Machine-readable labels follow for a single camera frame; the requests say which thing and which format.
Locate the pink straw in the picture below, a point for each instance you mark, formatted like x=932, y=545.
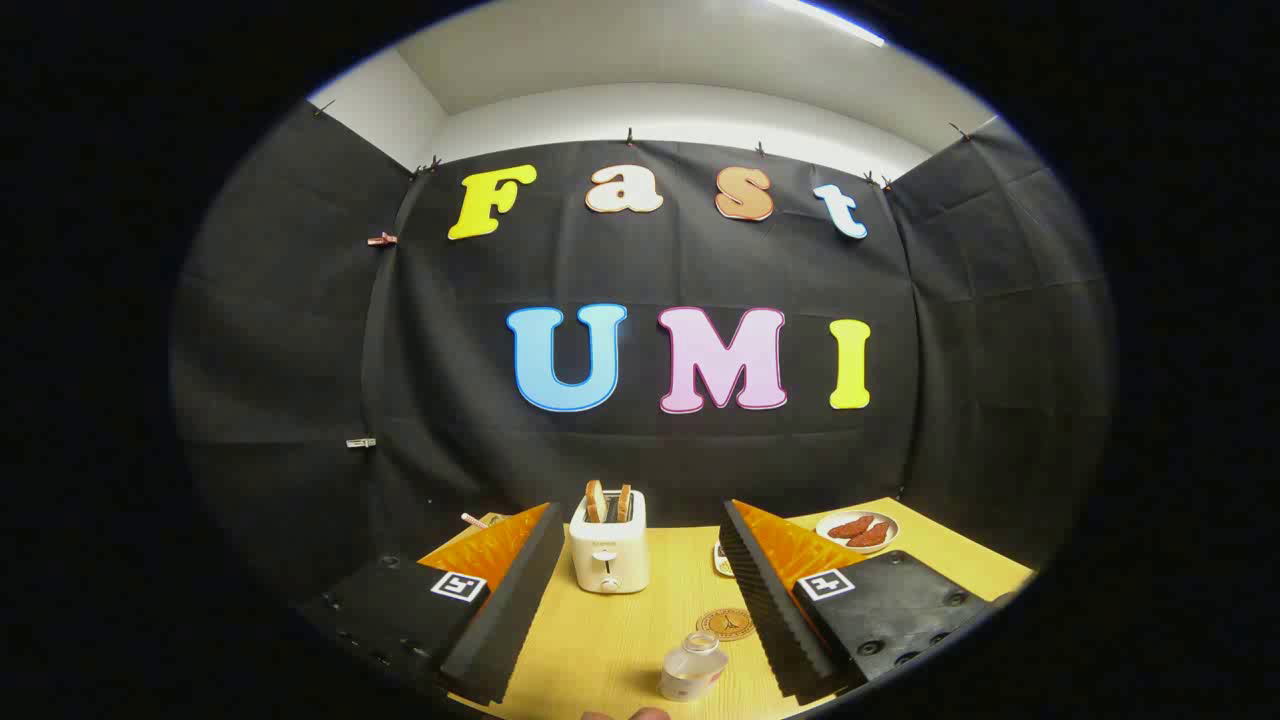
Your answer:
x=474, y=520

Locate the round brown cork coaster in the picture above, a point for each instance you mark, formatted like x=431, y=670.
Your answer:
x=722, y=622

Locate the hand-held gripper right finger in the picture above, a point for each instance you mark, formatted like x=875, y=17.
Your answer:
x=765, y=610

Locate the toast slice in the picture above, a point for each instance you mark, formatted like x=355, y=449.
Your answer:
x=624, y=502
x=595, y=500

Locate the red sausage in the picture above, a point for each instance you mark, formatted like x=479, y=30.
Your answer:
x=871, y=536
x=850, y=526

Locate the wooden table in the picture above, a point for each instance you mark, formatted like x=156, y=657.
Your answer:
x=620, y=640

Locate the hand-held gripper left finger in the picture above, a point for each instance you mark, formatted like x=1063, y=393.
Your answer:
x=520, y=600

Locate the white plate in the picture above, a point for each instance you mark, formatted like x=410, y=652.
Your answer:
x=885, y=522

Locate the cream toaster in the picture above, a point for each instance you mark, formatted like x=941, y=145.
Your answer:
x=610, y=555

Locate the small white dish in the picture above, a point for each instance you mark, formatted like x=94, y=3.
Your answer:
x=722, y=560

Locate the clear juice bottle white label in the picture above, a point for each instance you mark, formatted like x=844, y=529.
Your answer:
x=690, y=672

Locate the black backdrop cloth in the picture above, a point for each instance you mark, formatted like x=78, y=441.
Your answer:
x=450, y=350

